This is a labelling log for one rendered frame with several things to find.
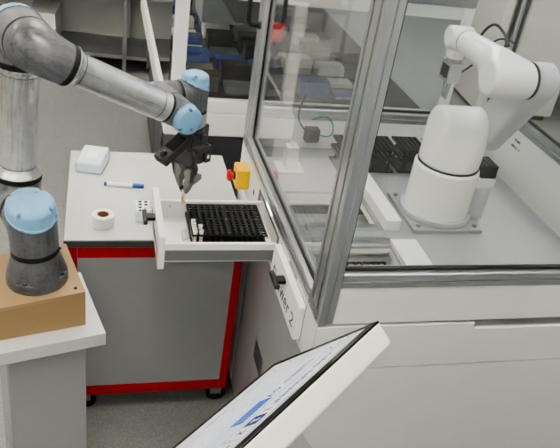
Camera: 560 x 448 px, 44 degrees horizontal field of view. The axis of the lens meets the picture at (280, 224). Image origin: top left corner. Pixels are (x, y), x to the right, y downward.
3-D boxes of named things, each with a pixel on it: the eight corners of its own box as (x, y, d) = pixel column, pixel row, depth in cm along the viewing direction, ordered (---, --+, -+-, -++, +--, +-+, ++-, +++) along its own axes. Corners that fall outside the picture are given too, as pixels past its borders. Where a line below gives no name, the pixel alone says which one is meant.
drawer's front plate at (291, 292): (292, 340, 176) (299, 307, 171) (269, 274, 200) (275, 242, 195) (299, 340, 177) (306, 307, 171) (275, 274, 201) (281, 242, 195)
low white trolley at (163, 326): (67, 416, 249) (63, 239, 210) (72, 308, 300) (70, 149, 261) (226, 406, 264) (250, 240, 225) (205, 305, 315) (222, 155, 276)
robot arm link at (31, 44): (30, 23, 139) (213, 108, 172) (16, 8, 146) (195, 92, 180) (6, 75, 141) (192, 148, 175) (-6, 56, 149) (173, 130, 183)
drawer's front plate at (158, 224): (156, 270, 194) (159, 237, 188) (150, 216, 218) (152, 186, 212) (163, 270, 194) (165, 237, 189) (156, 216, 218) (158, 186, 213)
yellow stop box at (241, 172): (233, 189, 236) (236, 171, 233) (230, 180, 242) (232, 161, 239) (248, 189, 238) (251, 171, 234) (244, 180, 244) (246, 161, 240)
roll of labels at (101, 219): (105, 216, 225) (105, 206, 223) (118, 226, 221) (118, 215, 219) (86, 223, 220) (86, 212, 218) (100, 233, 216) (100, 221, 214)
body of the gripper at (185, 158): (211, 164, 202) (214, 125, 195) (189, 172, 196) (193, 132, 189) (192, 154, 205) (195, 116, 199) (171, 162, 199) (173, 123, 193)
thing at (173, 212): (164, 262, 195) (164, 244, 192) (156, 215, 216) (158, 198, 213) (300, 261, 205) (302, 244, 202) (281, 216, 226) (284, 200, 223)
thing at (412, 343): (307, 371, 170) (316, 324, 163) (238, 175, 254) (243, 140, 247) (629, 355, 195) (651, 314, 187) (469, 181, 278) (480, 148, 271)
